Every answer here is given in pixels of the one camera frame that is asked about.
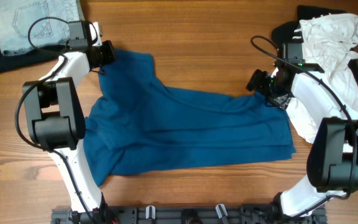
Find right black cable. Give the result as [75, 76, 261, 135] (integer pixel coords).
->
[250, 35, 358, 218]

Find black cable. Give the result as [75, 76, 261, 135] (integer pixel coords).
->
[250, 35, 358, 218]
[14, 17, 101, 223]

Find light blue denim jeans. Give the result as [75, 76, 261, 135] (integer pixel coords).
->
[0, 0, 85, 56]

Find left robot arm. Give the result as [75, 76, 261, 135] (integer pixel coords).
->
[15, 21, 119, 223]

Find dark blue polo shirt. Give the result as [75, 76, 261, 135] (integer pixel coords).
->
[83, 50, 295, 185]

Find left black cable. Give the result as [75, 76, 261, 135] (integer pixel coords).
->
[14, 17, 101, 223]

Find white crumpled garment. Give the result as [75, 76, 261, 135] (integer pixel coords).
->
[287, 13, 358, 143]

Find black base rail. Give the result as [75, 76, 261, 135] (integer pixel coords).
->
[50, 203, 328, 224]

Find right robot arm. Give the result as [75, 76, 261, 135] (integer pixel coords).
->
[247, 40, 358, 222]

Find black garment under white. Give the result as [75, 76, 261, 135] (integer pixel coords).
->
[271, 5, 358, 86]

